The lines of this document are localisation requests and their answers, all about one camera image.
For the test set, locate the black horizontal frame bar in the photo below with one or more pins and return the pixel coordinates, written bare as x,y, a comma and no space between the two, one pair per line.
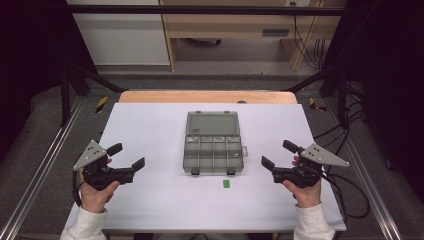
200,10

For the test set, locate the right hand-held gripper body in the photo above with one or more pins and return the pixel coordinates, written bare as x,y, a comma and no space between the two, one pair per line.
300,175

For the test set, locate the white cabinet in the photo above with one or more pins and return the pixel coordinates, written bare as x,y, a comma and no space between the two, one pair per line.
123,40

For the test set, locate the person's right hand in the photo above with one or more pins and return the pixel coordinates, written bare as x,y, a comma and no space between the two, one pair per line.
306,196

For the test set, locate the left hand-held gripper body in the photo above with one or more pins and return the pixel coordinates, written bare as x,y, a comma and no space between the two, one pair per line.
100,175

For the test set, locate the aluminium floor rail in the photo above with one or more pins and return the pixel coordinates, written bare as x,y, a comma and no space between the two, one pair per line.
40,170
366,180

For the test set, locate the white table board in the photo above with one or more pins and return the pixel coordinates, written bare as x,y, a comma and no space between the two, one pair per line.
160,200

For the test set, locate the wooden table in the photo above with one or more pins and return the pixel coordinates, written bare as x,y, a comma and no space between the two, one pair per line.
200,96

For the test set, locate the wooden desk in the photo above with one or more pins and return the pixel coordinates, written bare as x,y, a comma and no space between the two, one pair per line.
233,25

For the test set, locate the black frame strut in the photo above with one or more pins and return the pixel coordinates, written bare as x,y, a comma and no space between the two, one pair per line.
342,96
65,96

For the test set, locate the grey plastic compartment box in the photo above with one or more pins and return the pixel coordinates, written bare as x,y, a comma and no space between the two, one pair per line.
213,156

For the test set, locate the small green chip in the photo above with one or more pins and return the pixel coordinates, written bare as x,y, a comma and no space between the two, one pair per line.
226,184

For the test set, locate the person's left hand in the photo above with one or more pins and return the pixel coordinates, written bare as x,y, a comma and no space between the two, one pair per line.
95,200

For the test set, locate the black curtain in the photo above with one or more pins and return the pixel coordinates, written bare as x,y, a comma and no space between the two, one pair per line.
30,50
390,66

